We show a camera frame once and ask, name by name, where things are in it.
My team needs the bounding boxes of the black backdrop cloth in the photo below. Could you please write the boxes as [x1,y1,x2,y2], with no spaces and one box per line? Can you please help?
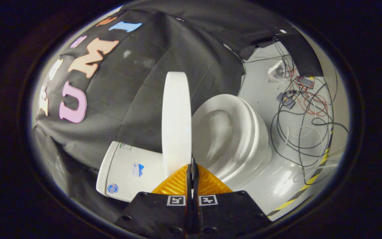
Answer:
[33,0,297,226]

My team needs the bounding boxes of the tangle of thin cables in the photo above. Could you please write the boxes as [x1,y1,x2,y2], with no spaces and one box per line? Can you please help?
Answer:
[244,37,349,173]

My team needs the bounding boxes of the clear plastic bag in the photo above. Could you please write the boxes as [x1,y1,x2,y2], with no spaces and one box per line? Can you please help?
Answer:
[267,60,292,87]

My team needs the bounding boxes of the white toilet lid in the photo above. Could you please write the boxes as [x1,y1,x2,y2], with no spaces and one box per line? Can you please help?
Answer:
[162,71,192,178]

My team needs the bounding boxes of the dark flat sheet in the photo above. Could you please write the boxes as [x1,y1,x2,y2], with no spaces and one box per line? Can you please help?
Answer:
[276,32,324,77]

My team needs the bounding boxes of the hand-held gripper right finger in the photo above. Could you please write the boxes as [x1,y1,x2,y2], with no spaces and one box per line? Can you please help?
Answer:
[193,159,273,238]

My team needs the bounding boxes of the yellow black floor tape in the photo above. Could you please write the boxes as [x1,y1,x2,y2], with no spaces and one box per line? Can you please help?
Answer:
[267,126,334,218]

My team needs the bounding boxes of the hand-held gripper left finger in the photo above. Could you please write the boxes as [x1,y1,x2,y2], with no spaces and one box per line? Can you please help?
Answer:
[114,158,194,238]

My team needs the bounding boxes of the white ceramic toilet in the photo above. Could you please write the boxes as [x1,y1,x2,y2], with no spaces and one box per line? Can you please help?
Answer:
[96,94,273,203]

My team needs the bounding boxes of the white toilet seat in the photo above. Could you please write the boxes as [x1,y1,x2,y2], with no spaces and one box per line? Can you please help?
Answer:
[192,94,261,181]

